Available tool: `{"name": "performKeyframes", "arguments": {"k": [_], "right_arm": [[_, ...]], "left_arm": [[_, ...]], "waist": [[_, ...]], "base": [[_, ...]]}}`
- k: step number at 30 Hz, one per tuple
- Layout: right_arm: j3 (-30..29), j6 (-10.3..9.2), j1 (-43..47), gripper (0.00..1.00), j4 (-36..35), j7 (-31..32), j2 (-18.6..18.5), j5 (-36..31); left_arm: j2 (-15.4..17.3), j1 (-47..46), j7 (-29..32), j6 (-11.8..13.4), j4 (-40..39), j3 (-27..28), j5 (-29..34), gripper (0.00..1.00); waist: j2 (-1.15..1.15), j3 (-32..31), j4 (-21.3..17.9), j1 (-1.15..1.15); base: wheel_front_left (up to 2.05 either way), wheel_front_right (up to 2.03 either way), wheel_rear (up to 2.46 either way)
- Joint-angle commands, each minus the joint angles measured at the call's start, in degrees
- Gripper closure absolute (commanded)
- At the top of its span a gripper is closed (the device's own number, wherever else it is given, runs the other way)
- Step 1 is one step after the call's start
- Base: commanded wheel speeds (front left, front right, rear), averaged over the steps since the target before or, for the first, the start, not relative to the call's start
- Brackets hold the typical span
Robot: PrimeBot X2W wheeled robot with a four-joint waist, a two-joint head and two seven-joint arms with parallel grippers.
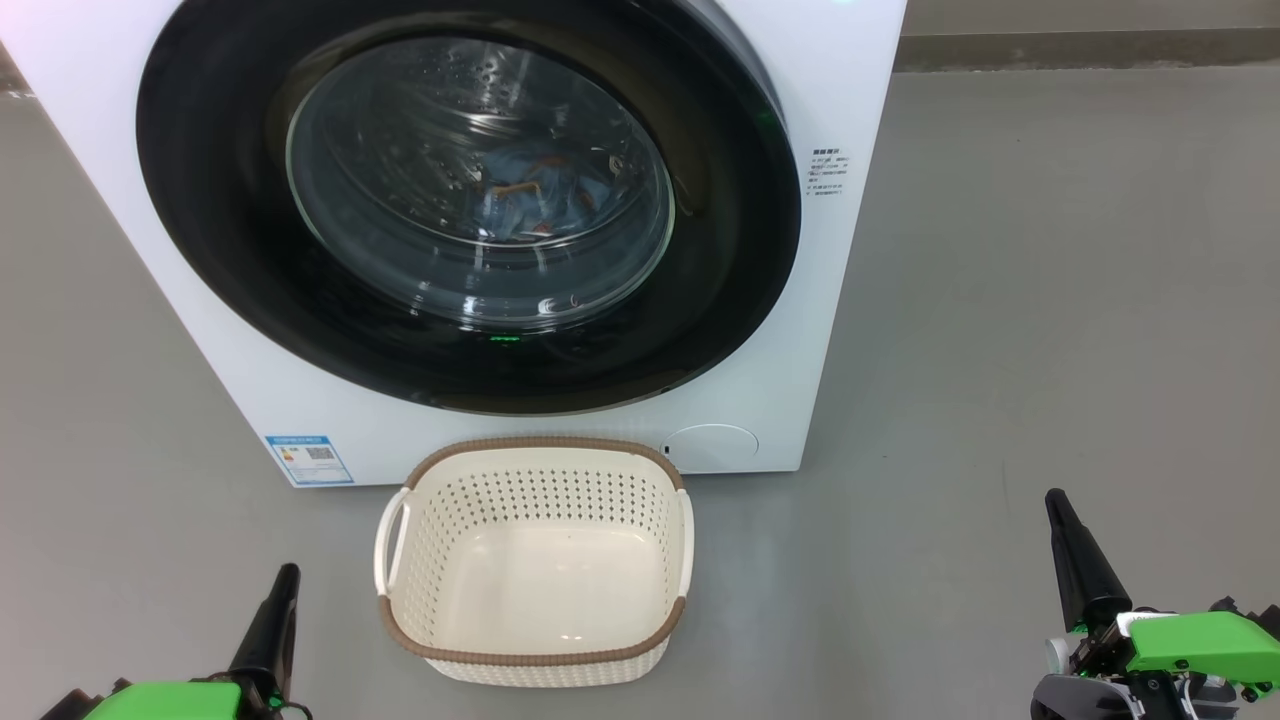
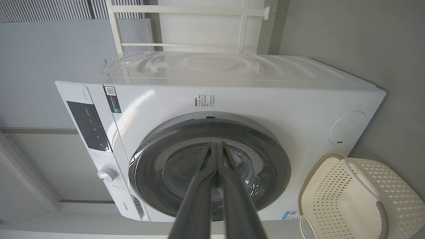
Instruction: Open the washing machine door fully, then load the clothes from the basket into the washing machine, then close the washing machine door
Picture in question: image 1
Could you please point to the black round glass washer door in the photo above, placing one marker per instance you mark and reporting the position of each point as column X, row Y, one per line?
column 210, row 220

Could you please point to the cream perforated laundry basket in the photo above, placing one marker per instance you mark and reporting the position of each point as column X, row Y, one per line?
column 540, row 660

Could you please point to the perforated steel washer drum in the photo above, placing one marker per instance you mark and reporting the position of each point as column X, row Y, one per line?
column 400, row 130

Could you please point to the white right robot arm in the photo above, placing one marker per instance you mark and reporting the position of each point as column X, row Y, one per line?
column 1080, row 700

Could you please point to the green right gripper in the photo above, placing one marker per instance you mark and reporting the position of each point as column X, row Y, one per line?
column 1200, row 645

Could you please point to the round white filter cover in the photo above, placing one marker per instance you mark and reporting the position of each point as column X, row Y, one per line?
column 710, row 448

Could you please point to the white front-load washing machine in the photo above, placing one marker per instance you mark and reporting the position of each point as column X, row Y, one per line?
column 760, row 330

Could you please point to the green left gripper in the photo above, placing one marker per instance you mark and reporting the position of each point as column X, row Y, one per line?
column 170, row 702

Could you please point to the blue cartoon print garment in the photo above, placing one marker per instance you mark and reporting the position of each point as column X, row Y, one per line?
column 505, row 205
column 575, row 185

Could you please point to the blue energy label sticker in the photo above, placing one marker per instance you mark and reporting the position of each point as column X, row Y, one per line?
column 310, row 460

